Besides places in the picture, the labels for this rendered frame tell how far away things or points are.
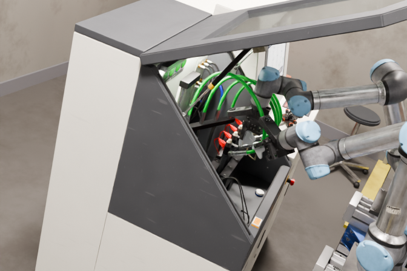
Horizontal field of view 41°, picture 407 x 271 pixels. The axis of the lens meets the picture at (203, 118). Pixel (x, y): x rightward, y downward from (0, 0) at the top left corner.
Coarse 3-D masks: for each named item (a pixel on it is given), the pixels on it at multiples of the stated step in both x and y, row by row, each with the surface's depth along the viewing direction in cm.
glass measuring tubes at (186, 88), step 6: (192, 72) 239; (186, 78) 231; (192, 78) 233; (198, 78) 238; (180, 84) 229; (186, 84) 228; (192, 84) 233; (180, 90) 230; (186, 90) 231; (192, 90) 241; (180, 96) 232; (186, 96) 235; (180, 102) 233; (186, 102) 240; (180, 108) 234; (186, 108) 242; (186, 114) 247
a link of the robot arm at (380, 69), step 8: (376, 64) 218; (384, 64) 215; (392, 64) 213; (376, 72) 216; (384, 72) 211; (376, 80) 215; (400, 104) 219; (384, 112) 225; (392, 112) 221; (400, 112) 221; (392, 120) 223; (400, 120) 223; (392, 152) 232; (392, 160) 234; (392, 168) 236
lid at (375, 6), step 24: (312, 0) 225; (336, 0) 215; (360, 0) 201; (384, 0) 188; (216, 24) 216; (240, 24) 213; (264, 24) 199; (288, 24) 186; (312, 24) 165; (336, 24) 160; (360, 24) 158; (384, 24) 156; (168, 48) 185; (192, 48) 180; (216, 48) 177; (240, 48) 174; (264, 48) 174
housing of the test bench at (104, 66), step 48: (144, 0) 240; (192, 0) 271; (96, 48) 195; (144, 48) 191; (96, 96) 202; (96, 144) 210; (48, 192) 228; (96, 192) 219; (48, 240) 238; (96, 240) 228
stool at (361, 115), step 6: (348, 108) 447; (354, 108) 451; (360, 108) 454; (366, 108) 458; (348, 114) 441; (354, 114) 439; (360, 114) 443; (366, 114) 446; (372, 114) 450; (354, 120) 439; (360, 120) 435; (366, 120) 435; (372, 120) 438; (378, 120) 441; (354, 126) 454; (354, 132) 454; (342, 162) 468; (348, 162) 472; (330, 168) 458; (348, 168) 462; (366, 168) 474; (354, 174) 456; (360, 180) 451; (354, 186) 452
